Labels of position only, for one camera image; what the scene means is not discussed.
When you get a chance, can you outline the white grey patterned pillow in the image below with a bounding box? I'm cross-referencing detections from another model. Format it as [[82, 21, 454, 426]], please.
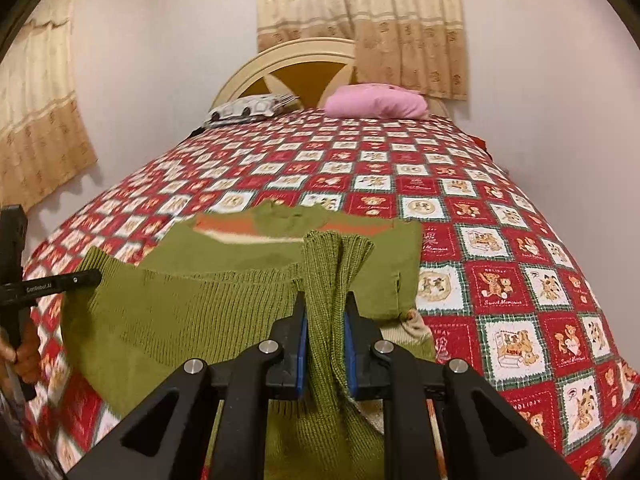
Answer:
[[202, 94, 299, 128]]

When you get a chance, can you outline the beige patterned side curtain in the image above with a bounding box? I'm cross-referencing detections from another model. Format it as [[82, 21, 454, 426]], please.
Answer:
[[0, 0, 98, 211]]

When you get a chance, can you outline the person's left hand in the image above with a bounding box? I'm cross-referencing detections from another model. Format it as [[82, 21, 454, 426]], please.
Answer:
[[0, 320, 42, 376]]

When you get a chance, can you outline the green orange cream striped sweater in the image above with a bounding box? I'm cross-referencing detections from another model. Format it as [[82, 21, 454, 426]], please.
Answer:
[[60, 200, 438, 480]]

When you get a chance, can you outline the pink pillow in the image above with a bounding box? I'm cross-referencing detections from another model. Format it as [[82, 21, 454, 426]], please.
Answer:
[[324, 83, 430, 121]]

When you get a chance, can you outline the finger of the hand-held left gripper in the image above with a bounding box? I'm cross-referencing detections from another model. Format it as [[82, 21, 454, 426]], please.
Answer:
[[60, 269, 102, 291]]

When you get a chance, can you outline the red patchwork printed bedspread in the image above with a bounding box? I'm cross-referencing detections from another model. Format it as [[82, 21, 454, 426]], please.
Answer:
[[20, 107, 626, 480]]

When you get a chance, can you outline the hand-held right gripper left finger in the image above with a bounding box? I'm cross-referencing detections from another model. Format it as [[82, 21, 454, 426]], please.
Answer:
[[67, 290, 308, 480]]

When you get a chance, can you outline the beige patterned window curtain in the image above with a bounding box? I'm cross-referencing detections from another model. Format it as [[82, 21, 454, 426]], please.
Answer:
[[251, 0, 357, 53], [350, 0, 470, 101]]

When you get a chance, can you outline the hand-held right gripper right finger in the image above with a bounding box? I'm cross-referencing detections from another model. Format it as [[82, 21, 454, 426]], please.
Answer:
[[342, 305, 581, 480]]

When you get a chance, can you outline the cream and brown headboard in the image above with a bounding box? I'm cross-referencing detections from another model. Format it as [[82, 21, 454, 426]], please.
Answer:
[[210, 37, 451, 116]]

